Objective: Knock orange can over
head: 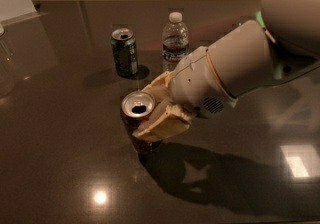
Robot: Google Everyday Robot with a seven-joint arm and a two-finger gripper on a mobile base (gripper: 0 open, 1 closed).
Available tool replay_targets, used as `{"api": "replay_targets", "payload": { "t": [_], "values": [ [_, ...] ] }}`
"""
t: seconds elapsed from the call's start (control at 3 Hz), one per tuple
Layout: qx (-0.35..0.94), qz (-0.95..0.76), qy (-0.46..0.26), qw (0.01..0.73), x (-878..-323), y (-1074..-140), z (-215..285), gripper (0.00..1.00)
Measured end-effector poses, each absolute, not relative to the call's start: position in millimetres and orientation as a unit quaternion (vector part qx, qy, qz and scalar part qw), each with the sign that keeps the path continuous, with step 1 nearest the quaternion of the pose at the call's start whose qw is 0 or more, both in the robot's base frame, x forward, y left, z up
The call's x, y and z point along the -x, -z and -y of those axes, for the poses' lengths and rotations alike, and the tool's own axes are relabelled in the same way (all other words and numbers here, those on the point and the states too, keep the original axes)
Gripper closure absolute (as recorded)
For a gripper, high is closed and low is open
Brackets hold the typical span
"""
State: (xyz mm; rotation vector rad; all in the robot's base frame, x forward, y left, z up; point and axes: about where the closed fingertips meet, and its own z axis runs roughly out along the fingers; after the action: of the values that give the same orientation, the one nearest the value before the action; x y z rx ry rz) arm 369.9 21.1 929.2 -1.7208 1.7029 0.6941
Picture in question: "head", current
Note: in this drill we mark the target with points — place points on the green soda can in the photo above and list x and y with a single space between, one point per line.
124 52

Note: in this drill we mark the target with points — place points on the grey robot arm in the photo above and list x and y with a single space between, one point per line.
282 47

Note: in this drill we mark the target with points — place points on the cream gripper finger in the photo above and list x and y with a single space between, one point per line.
159 87
166 121

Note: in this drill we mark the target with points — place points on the clear plastic water bottle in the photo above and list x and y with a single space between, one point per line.
175 41

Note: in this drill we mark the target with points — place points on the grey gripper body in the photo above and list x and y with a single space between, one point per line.
194 81

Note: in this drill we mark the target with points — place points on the orange soda can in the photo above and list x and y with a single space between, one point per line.
136 108

